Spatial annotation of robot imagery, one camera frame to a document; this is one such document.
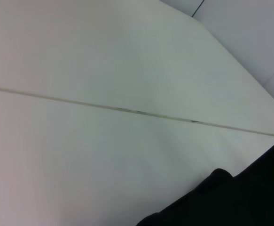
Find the black t-shirt with white print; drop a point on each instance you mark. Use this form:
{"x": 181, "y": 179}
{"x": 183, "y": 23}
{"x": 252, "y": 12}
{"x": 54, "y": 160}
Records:
{"x": 233, "y": 200}

